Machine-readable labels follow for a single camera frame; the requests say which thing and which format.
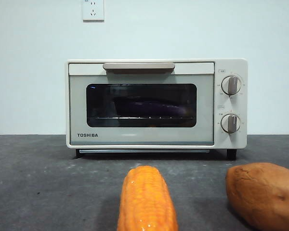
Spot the round temperature knob on oven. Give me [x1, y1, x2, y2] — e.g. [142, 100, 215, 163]
[221, 75, 242, 96]

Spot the orange corn cob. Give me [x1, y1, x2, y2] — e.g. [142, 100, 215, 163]
[117, 165, 179, 231]

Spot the white wall socket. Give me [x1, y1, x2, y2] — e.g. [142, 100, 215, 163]
[82, 0, 105, 23]

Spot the round timer knob on oven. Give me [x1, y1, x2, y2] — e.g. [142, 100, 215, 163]
[220, 114, 241, 134]

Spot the glass oven door with handle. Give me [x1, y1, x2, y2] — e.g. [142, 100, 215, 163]
[68, 62, 215, 146]

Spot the purple eggplant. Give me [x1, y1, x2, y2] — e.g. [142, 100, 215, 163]
[113, 96, 186, 116]

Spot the metal wire oven rack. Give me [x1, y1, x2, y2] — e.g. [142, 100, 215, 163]
[94, 116, 194, 121]

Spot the brown sweet potato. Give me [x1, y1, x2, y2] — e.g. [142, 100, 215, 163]
[225, 162, 289, 231]

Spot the cream white Toshiba toaster oven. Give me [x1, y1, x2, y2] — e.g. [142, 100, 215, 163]
[65, 58, 248, 160]

